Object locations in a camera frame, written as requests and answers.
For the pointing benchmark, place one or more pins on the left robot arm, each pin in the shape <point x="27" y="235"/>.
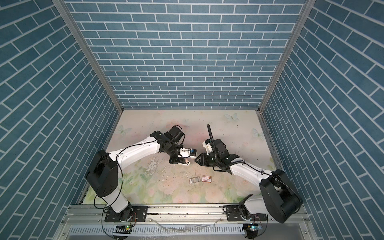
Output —
<point x="106" y="168"/>

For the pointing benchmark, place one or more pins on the red staple box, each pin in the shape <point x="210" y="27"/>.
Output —
<point x="207" y="179"/>

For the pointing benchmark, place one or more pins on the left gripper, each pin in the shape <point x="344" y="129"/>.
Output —
<point x="178" y="159"/>

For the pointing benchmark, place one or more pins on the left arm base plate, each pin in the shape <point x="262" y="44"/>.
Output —
<point x="126" y="213"/>

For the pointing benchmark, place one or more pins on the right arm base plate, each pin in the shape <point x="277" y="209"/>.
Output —
<point x="236" y="213"/>

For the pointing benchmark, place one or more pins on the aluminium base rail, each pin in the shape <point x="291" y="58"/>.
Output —
<point x="169" y="220"/>

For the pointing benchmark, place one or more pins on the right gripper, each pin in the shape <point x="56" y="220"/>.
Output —
<point x="203" y="161"/>

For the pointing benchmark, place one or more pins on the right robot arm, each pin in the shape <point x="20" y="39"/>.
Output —
<point x="279" y="199"/>

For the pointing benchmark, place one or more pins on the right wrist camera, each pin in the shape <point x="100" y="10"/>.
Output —
<point x="208" y="147"/>

